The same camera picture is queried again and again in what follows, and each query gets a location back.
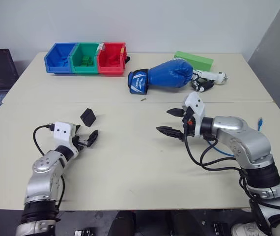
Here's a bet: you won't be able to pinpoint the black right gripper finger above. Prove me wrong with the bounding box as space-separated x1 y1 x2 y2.
166 107 186 118
156 125 186 143

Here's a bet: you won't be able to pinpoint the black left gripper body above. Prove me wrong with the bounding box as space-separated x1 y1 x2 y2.
72 127 89 152

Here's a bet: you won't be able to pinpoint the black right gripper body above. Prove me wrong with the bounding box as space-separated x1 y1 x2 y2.
182 107 196 138

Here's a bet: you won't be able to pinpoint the small black box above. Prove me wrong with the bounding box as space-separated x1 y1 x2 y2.
80 107 97 127

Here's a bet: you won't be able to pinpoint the green rectangular box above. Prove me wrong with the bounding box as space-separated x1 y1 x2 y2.
174 50 214 72

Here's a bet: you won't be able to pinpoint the black and white patterned item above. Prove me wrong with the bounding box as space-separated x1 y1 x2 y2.
191 72 215 93

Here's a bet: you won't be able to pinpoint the blue boxing glove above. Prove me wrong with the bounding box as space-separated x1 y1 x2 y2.
127 60 195 95

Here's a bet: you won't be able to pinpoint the white cylindrical device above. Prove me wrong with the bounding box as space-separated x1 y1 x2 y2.
198 69 230 87

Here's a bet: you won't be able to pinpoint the green plastic bin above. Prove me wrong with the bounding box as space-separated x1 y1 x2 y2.
70 42 100 75

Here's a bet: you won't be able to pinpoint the red plastic bin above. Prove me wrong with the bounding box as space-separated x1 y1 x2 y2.
96 42 127 75

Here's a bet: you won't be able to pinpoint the green blocks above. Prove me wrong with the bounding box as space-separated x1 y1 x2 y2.
80 56 94 67

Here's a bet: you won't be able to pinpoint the blue pieces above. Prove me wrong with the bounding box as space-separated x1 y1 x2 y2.
53 55 71 68

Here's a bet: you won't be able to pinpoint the blue plastic bin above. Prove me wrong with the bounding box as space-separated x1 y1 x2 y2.
44 42 78 74

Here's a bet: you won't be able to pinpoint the red pieces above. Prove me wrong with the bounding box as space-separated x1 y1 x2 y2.
107 53 121 67

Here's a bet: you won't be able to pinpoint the small black device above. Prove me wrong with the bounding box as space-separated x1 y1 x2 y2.
212 222 226 236
74 228 94 236

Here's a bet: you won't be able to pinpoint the white sneaker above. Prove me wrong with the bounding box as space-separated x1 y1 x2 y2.
230 220 266 236

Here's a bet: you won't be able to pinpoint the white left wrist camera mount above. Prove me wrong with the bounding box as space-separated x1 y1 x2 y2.
53 121 80 158

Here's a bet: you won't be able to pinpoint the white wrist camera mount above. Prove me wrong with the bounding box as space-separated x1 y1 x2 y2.
181 91 207 137
53 121 80 158

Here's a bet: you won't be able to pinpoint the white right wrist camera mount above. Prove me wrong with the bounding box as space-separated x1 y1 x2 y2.
181 91 207 137

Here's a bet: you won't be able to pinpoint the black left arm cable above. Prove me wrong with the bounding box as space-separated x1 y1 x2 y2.
32 123 66 212

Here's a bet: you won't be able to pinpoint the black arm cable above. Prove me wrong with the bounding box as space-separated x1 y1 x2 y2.
183 127 280 222
32 123 66 212

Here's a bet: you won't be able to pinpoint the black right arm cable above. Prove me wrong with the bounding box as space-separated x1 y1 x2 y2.
183 127 280 222

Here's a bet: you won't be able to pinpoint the blue Ethernet cable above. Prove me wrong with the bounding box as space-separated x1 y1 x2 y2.
210 117 265 158

